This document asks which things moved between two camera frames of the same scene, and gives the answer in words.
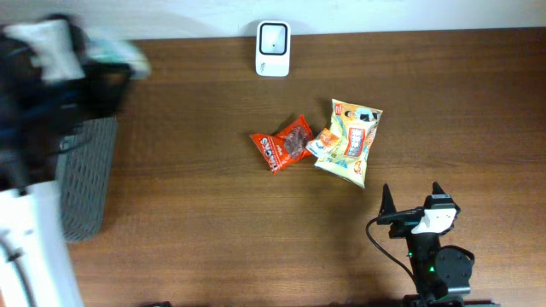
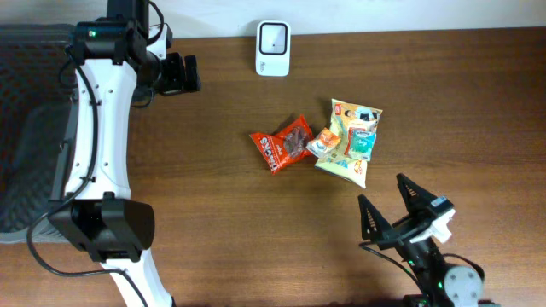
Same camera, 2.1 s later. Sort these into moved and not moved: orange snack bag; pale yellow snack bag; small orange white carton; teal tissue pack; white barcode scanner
Moved: teal tissue pack
Not moved: small orange white carton; pale yellow snack bag; white barcode scanner; orange snack bag
